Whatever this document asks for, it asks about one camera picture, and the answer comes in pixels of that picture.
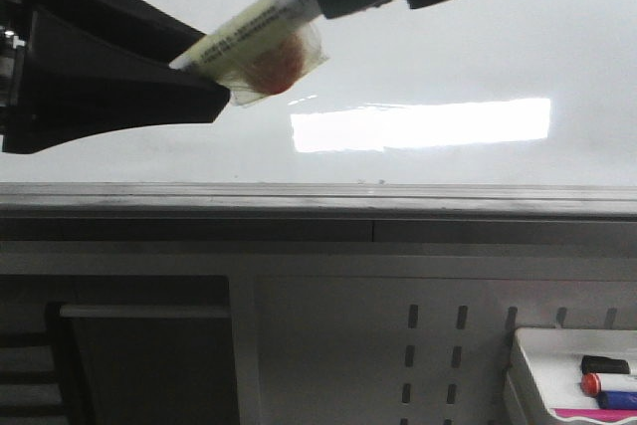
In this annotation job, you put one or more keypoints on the white whiteboard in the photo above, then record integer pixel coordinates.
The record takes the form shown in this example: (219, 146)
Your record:
(514, 92)

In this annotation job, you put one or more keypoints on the pink object in tray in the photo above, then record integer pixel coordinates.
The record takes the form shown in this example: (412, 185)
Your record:
(602, 415)

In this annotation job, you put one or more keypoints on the grey whiteboard frame ledge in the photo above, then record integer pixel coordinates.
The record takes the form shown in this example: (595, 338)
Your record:
(443, 214)

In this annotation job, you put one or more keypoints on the black marker in tray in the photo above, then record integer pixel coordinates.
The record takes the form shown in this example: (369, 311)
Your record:
(604, 364)

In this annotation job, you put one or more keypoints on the blue-capped marker in tray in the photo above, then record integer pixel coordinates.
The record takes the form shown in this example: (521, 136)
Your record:
(617, 400)

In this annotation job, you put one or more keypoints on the dark shelf unit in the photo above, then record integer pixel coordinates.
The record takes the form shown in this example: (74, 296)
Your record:
(107, 350)

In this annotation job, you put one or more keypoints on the red-capped marker in tray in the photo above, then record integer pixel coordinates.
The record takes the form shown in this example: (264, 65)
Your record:
(592, 384)

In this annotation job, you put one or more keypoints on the white black-tipped whiteboard marker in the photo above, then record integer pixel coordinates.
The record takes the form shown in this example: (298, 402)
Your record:
(259, 53)

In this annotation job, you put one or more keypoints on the grey slotted pegboard panel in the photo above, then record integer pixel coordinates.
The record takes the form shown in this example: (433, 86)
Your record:
(363, 350)

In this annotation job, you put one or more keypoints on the white plastic marker tray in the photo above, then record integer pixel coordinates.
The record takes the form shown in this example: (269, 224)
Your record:
(544, 372)

